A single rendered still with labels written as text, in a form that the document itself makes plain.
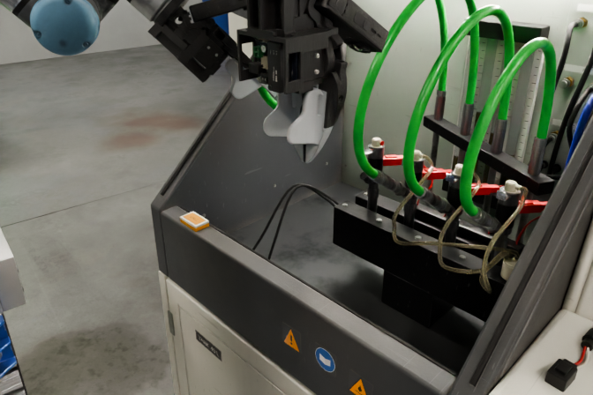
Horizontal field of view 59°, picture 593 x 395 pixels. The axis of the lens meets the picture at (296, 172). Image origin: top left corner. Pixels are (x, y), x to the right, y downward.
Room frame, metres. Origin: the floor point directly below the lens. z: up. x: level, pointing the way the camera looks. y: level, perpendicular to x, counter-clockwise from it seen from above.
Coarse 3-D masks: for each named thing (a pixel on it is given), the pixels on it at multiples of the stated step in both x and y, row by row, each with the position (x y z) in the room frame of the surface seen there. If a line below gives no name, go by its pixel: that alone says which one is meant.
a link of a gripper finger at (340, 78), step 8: (336, 64) 0.52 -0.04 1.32; (344, 64) 0.52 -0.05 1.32; (336, 72) 0.52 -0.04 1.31; (344, 72) 0.52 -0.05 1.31; (328, 80) 0.52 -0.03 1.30; (336, 80) 0.51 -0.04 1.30; (344, 80) 0.52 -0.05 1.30; (320, 88) 0.52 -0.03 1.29; (328, 88) 0.52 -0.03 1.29; (336, 88) 0.51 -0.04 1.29; (344, 88) 0.52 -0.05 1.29; (328, 96) 0.52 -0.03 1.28; (336, 96) 0.51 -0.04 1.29; (344, 96) 0.52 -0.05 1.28; (328, 104) 0.52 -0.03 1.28; (336, 104) 0.51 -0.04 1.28; (328, 112) 0.52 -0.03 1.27; (336, 112) 0.52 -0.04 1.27; (328, 120) 0.52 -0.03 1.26; (336, 120) 0.53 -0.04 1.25
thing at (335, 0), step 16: (320, 0) 0.53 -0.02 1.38; (336, 0) 0.53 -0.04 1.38; (336, 16) 0.53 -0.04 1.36; (352, 16) 0.55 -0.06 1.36; (368, 16) 0.56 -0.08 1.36; (352, 32) 0.56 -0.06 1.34; (368, 32) 0.56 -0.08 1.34; (384, 32) 0.58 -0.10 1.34; (352, 48) 0.59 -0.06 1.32; (368, 48) 0.58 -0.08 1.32
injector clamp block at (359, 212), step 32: (352, 224) 0.80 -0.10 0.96; (384, 224) 0.77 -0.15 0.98; (416, 224) 0.78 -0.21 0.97; (384, 256) 0.75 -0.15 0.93; (416, 256) 0.71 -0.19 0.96; (448, 256) 0.68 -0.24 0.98; (480, 256) 0.70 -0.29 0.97; (512, 256) 0.68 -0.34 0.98; (384, 288) 0.75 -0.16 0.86; (416, 288) 0.70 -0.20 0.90; (448, 288) 0.66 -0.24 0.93; (480, 288) 0.63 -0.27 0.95; (416, 320) 0.70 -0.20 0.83
